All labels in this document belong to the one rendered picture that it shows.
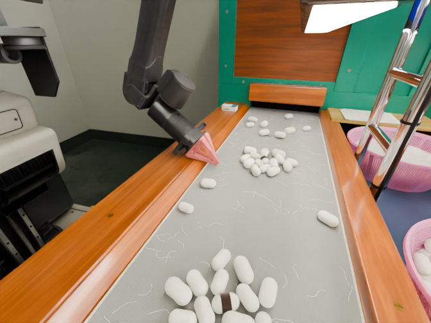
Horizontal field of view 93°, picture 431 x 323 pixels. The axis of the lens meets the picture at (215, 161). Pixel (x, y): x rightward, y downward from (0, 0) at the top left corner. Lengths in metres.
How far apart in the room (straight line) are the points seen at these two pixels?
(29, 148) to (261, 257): 0.63
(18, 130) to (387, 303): 0.81
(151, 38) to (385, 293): 0.55
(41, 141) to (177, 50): 1.48
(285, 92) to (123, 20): 1.66
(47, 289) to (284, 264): 0.30
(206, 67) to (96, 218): 1.67
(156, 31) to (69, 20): 2.14
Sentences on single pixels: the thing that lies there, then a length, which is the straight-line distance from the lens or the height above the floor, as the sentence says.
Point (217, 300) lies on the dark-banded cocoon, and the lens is 0.29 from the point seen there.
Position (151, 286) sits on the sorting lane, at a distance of 0.32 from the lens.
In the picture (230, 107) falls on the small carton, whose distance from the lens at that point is 0.87.
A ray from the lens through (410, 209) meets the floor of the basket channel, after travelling 0.68.
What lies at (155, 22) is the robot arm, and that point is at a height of 1.05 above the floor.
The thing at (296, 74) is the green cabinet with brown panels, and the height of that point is 0.90.
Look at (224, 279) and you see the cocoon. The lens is 0.30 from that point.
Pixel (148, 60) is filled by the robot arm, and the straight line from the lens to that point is 0.50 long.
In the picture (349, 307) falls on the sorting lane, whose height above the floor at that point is 0.74.
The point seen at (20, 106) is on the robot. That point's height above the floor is 0.87.
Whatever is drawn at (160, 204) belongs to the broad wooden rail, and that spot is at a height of 0.76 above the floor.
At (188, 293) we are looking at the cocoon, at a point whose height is 0.76.
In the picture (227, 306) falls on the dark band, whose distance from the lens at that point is 0.29.
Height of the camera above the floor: 1.02
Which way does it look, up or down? 30 degrees down
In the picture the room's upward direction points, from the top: straight up
